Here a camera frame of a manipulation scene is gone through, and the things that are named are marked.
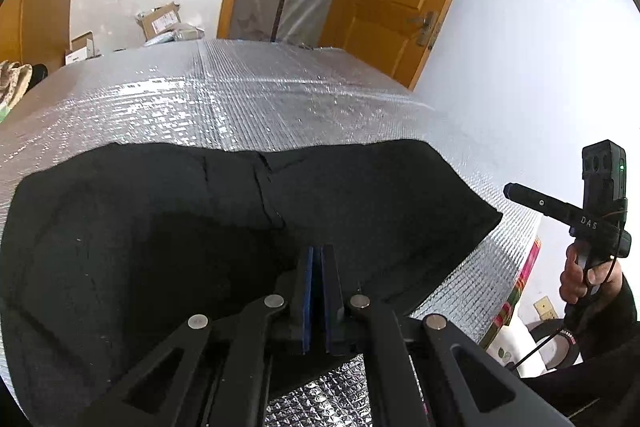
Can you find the person's right forearm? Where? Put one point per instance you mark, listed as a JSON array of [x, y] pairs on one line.
[[600, 347]]

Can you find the black tape roll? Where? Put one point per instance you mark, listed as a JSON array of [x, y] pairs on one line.
[[572, 347]]

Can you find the beige wall socket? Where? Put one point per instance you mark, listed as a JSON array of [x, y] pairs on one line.
[[544, 308]]

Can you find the brown cardboard box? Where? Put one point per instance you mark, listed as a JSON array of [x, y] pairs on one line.
[[160, 21]]

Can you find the silver foil mat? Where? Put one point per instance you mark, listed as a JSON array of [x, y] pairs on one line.
[[250, 97]]

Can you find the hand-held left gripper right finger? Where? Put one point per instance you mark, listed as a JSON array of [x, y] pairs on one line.
[[327, 302]]

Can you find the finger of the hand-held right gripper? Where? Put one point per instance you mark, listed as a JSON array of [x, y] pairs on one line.
[[525, 197]]

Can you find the black garment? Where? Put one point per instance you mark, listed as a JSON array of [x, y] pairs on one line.
[[150, 217]]

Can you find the striped bed sheet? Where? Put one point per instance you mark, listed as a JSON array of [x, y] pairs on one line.
[[520, 287]]

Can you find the white cardboard box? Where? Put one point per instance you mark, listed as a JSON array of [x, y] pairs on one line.
[[80, 52]]

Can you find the black cloth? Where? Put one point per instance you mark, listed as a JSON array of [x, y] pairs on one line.
[[39, 77]]

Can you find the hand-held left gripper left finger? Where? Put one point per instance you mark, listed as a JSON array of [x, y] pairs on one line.
[[306, 302]]

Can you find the person's right hand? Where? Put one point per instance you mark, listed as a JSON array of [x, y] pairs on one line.
[[572, 282]]

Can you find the light green packets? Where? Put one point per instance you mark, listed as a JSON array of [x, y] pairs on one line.
[[175, 34]]

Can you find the white paper roll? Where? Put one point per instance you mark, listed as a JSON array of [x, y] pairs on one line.
[[515, 342]]

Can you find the beige blanket pile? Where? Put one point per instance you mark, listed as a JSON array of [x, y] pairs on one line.
[[12, 82]]

